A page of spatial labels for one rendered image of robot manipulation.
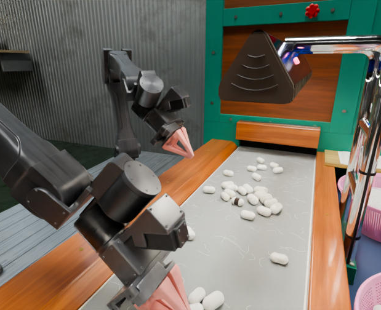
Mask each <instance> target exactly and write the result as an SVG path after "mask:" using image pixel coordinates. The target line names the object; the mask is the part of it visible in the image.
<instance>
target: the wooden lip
mask: <svg viewBox="0 0 381 310"><path fill-rule="evenodd" d="M320 132H321V127H319V126H312V125H298V124H285V123H277V122H263V121H249V120H240V121H238V122H237V123H236V139H237V140H247V141H257V142H263V143H273V144H279V145H289V146H299V147H305V148H315V149H317V148H318V143H319V136H320Z"/></svg>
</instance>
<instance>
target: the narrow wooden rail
mask: <svg viewBox="0 0 381 310"><path fill-rule="evenodd" d="M306 310H351V302H350V292H349V286H348V276H347V266H346V261H345V251H344V244H343V235H342V225H341V219H340V209H339V198H338V193H337V183H336V177H335V167H330V166H325V165H324V152H319V151H317V153H316V163H315V181H314V191H313V209H312V219H311V237H310V256H309V265H308V283H307V302H306Z"/></svg>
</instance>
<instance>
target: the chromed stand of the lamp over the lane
mask: <svg viewBox="0 0 381 310"><path fill-rule="evenodd" d="M285 43H287V44H288V45H289V47H290V48H291V50H292V51H293V52H298V53H299V54H364V55H366V56H367V57H368V59H369V65H368V69H367V74H366V80H365V83H364V89H363V94H362V98H361V104H360V107H359V113H358V118H357V122H356V128H355V134H354V137H353V143H352V146H351V152H350V158H349V161H348V167H347V172H346V176H345V182H344V186H343V191H342V197H341V200H340V206H339V209H340V219H341V225H342V235H343V244H344V251H345V261H346V266H347V276H348V284H349V285H353V283H354V280H355V275H356V271H357V268H356V261H355V255H356V250H357V247H358V242H359V240H360V238H361V230H362V227H363V222H364V217H365V214H366V210H367V205H368V202H369V197H370V194H371V189H372V185H373V181H374V177H375V176H376V173H377V172H376V169H377V164H378V161H379V156H380V152H381V34H356V35H338V36H304V37H286V38H285ZM379 79H380V80H379ZM378 85H379V86H378ZM377 87H378V88H377ZM376 93H377V94H376ZM374 101H375V102H374ZM373 107H374V108H373ZM372 109H373V110H372ZM371 115H372V116H371ZM365 143H366V144H365ZM364 145H365V147H364ZM363 151H364V152H363ZM362 157H363V158H362ZM360 165H361V166H360ZM358 173H359V174H358ZM352 201H353V202H352ZM350 209H351V210H350ZM349 215H350V216H349ZM348 218H349V219H348Z"/></svg>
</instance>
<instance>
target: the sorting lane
mask: <svg viewBox="0 0 381 310"><path fill-rule="evenodd" d="M258 157H261V158H262V159H264V160H265V162H264V163H263V164H261V163H259V162H257V158H258ZM271 162H274V163H277V164H278V165H279V167H282V168H283V172H282V173H273V168H271V167H270V163H271ZM315 163H316V157H309V156H300V155H295V154H285V153H276V152H271V151H262V150H256V149H247V148H240V147H238V148H237V149H236V150H235V151H234V152H233V153H232V154H231V155H230V156H229V157H228V159H227V160H226V161H225V162H224V163H223V164H222V165H221V166H220V167H219V168H218V169H217V170H216V171H215V172H214V173H213V174H212V175H211V176H210V177H209V178H208V179H207V180H206V181H205V182H204V183H203V184H202V185H201V186H200V187H199V188H198V189H197V190H196V191H195V192H194V193H193V194H192V195H191V196H190V197H189V198H188V199H187V200H186V201H185V202H184V203H183V204H182V205H181V206H180V208H181V209H182V210H183V211H184V212H185V221H186V225H187V226H189V227H190V228H191V229H192V230H193V231H194V232H195V238H194V239H192V240H189V239H188V240H187V241H186V243H185V244H184V246H183V247H182V248H178V249H177V250H176V251H175V252H170V254H169V255H168V256H167V257H166V259H165V260H164V261H163V262H164V263H165V265H166V264H168V263H169V262H171V261H172V260H173V261H174V262H175V263H176V264H177V265H178V267H179V268H180V272H181V275H182V280H183V284H184V287H185V292H186V297H187V300H188V297H189V295H190V294H191V293H192V292H193V291H194V290H195V289H196V288H198V287H202V288H203V289H204V290H205V292H206V295H205V297H206V296H208V295H210V294H211V293H212V292H214V291H220V292H222V293H223V295H224V302H223V304H222V305H220V306H219V307H218V308H216V309H215V310H306V302H307V283H308V265H309V256H310V237H311V219H312V209H313V191H314V181H315ZM259 164H261V165H266V167H267V169H266V170H259V169H258V168H257V166H258V165H259ZM249 165H251V166H255V167H256V168H257V170H256V171H255V172H252V171H248V170H247V166H249ZM224 170H231V171H232V172H233V176H232V177H229V176H226V175H224V174H223V171H224ZM253 173H257V174H258V175H260V176H261V180H260V181H257V180H255V179H253V178H252V174H253ZM224 181H232V182H233V183H234V185H236V186H237V187H239V186H243V185H244V184H248V185H250V186H251V187H252V188H253V192H252V193H251V194H254V193H255V192H254V188H255V187H256V186H261V187H266V188H267V190H268V192H267V194H271V195H272V198H275V199H276V200H277V201H278V202H279V203H280V204H282V206H283V209H282V210H281V211H280V212H279V213H277V214H272V213H271V215H270V216H269V217H266V216H263V215H261V214H259V213H257V207H258V206H260V205H261V206H264V204H263V203H261V201H260V200H259V201H258V203H257V204H256V205H253V204H251V203H250V202H249V201H248V200H247V195H248V193H246V194H245V195H241V194H240V193H239V192H238V190H237V191H235V197H238V198H241V199H243V201H244V205H242V206H238V205H234V204H233V203H232V201H231V200H232V198H230V199H229V200H228V201H225V200H223V199H222V198H221V193H222V192H224V190H225V189H223V188H222V186H221V185H222V183H223V182H224ZM205 186H213V187H214V188H215V192H214V193H212V194H211V193H205V192H204V191H203V187H205ZM243 210H247V211H250V212H254V213H255V218H254V219H253V220H248V219H245V218H242V217H241V211H243ZM273 252H276V253H280V254H284V255H286V256H287V257H288V262H287V263H286V264H280V263H274V262H272V260H271V258H270V255H271V254H272V253H273ZM123 286H124V284H123V283H122V282H121V281H120V280H119V279H118V278H117V276H116V275H115V274H113V275H112V276H111V277H110V278H109V279H108V280H107V281H106V282H105V283H104V284H103V285H102V286H101V287H100V288H99V289H98V290H97V291H96V292H95V293H94V294H93V295H92V296H91V297H90V298H89V299H88V300H87V301H86V302H85V303H84V304H83V305H82V306H81V307H80V308H79V309H78V310H110V309H109V308H108V306H107V304H108V303H109V302H110V300H111V299H112V298H113V297H114V296H115V295H116V294H117V293H118V292H119V291H120V289H121V288H122V287H123Z"/></svg>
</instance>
